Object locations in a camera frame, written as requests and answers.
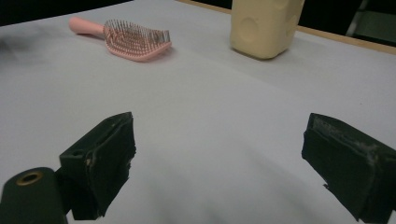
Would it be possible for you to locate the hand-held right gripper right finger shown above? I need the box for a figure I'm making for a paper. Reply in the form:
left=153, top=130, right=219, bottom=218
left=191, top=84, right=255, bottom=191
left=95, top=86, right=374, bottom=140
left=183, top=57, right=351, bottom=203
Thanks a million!
left=301, top=112, right=396, bottom=224

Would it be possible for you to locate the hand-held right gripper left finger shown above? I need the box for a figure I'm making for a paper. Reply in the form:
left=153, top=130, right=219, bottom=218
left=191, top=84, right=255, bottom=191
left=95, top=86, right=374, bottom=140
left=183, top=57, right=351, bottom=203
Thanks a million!
left=55, top=111, right=137, bottom=221

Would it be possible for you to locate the pink hairbrush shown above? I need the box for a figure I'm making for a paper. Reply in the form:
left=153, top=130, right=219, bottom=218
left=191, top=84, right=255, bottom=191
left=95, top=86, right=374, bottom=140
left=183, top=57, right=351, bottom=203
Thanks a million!
left=68, top=16, right=173, bottom=63

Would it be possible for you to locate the cream square cup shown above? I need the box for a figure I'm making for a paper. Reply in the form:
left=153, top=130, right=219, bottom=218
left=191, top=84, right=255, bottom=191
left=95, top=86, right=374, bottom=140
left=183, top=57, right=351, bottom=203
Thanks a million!
left=229, top=0, right=306, bottom=60

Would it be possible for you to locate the white table mat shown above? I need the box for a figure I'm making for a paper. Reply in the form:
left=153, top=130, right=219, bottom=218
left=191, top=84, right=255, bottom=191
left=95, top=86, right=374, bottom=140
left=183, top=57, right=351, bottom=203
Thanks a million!
left=0, top=0, right=396, bottom=224

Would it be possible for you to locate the white metal stand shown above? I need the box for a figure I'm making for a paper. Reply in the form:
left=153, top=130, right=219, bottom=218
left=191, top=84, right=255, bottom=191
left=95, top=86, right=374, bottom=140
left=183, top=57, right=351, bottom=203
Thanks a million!
left=345, top=0, right=396, bottom=45

